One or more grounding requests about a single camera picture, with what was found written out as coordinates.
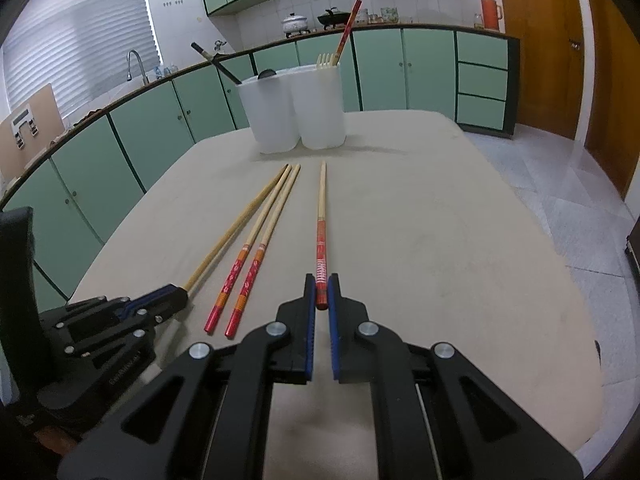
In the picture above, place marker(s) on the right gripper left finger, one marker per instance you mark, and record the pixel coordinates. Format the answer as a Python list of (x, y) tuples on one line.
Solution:
[(206, 415)]

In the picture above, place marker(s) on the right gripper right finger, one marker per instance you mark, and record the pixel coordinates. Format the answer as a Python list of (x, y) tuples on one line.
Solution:
[(436, 415)]

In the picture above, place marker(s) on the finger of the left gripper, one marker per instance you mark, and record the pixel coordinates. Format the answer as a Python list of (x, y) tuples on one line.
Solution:
[(156, 306)]

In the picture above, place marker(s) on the black chopstick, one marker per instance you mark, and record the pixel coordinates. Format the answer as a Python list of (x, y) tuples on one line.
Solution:
[(215, 60)]

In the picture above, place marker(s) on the white double utensil holder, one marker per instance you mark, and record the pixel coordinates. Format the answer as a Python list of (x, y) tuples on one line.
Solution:
[(300, 105)]

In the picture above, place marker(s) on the metal spoon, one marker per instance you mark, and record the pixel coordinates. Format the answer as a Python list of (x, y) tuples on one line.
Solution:
[(268, 72)]

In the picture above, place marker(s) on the white plastic fork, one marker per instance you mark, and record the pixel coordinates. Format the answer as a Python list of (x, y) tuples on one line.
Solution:
[(325, 60)]

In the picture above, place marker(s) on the plain wooden chopstick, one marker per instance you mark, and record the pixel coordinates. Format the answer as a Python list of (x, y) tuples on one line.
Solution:
[(222, 241)]

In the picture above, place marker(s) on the black appliance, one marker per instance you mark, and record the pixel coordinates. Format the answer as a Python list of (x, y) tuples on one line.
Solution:
[(19, 315)]

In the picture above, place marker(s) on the green lower cabinets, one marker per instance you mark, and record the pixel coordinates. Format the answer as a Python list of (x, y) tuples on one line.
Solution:
[(84, 185)]

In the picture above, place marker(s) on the cardboard box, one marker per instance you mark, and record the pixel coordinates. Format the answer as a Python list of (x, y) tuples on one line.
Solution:
[(28, 131)]

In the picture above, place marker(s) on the window blind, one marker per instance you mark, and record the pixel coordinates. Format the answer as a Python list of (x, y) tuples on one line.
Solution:
[(82, 48)]

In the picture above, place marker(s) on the white pot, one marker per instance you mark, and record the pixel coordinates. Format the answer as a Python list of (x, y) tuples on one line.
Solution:
[(295, 25)]

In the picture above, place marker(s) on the wooden door right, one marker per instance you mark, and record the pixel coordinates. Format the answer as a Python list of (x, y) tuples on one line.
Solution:
[(613, 134)]

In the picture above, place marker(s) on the wooden door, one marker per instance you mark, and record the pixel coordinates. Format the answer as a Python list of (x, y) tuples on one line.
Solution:
[(551, 62), (613, 134)]

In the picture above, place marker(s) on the black wok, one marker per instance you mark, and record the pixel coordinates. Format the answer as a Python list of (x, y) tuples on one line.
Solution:
[(333, 18)]

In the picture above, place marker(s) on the orange thermos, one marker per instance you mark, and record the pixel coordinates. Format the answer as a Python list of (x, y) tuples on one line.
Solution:
[(492, 14)]

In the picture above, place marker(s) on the wooden door left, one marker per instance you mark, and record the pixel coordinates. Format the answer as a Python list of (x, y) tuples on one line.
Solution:
[(551, 62)]

